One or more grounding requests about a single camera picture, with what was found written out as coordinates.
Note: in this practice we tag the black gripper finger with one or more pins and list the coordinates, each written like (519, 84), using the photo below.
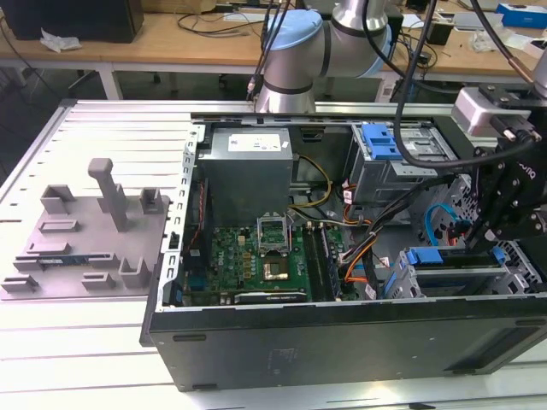
(521, 226)
(498, 188)

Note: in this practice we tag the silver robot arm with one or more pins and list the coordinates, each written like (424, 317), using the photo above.
(295, 55)

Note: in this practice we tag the grey metal disk bay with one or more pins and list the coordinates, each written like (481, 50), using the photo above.
(453, 282)

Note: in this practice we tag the grey metal drive bay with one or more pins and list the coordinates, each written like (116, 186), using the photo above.
(384, 183)

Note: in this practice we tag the blue plastic bay latch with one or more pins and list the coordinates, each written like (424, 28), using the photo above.
(378, 143)

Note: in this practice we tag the small black box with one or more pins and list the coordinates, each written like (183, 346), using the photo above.
(438, 32)

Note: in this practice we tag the blue cardboard box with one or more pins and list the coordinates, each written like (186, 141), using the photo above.
(521, 15)

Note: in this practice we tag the dark RAM stick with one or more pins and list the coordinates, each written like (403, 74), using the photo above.
(332, 265)

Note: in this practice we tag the metal locking lever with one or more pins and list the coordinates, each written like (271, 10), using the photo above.
(292, 222)

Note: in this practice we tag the black PC case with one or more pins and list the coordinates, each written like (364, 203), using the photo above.
(342, 350)

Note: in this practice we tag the CPU socket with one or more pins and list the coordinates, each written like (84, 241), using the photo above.
(275, 270)

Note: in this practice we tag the black graphics card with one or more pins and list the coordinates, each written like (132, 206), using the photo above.
(269, 297)

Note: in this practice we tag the grey power supply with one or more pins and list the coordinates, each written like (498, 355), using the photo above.
(243, 188)

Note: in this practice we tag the green motherboard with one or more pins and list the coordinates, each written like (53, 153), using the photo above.
(239, 260)

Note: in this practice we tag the black case fan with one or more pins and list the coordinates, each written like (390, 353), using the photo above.
(201, 213)

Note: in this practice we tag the long wooden desk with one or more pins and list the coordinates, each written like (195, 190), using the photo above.
(171, 42)

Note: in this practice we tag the grey parts rack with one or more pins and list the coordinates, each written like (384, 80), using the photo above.
(85, 239)

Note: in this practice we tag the RAM stick with blue label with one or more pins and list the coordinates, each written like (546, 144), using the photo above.
(64, 259)

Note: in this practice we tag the large black box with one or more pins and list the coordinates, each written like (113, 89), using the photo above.
(85, 21)

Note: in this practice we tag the crumpled clear plastic bag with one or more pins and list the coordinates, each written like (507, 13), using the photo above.
(60, 40)

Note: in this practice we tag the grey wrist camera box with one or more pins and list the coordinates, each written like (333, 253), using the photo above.
(474, 111)

